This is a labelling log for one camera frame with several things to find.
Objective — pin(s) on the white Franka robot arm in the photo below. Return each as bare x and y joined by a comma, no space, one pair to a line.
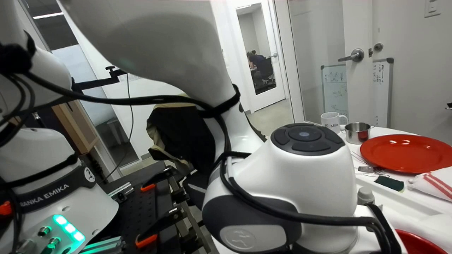
164,47

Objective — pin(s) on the red flat plate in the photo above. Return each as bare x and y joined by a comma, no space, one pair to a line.
409,155

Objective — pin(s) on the red bowl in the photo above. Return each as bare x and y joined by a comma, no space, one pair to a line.
418,244

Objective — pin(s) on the black office chair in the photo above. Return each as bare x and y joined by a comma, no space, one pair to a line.
178,135

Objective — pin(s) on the person in dark clothes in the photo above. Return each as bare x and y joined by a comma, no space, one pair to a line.
258,65

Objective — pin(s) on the orange clamp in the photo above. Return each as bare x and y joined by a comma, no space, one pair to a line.
148,188
147,240

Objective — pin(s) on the white mug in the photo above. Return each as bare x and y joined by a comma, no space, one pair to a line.
332,121

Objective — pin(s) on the black perforated mounting rack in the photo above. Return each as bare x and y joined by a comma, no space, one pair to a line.
150,212

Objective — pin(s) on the small whiteboard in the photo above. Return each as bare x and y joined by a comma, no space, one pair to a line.
335,89

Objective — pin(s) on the small metal cup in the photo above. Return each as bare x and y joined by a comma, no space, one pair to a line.
354,131

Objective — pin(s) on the tan wooden board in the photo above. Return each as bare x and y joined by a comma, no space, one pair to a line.
75,127

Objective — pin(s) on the white printed paper sheet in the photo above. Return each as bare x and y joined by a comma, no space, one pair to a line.
381,89

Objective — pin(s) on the silver door lock knob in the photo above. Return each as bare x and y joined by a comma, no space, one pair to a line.
376,48

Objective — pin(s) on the dark green sponge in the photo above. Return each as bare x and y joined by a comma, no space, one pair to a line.
390,183

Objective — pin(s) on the white red-striped napkin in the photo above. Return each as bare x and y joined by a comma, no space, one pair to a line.
432,185

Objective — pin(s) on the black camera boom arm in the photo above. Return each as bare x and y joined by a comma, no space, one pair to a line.
93,83

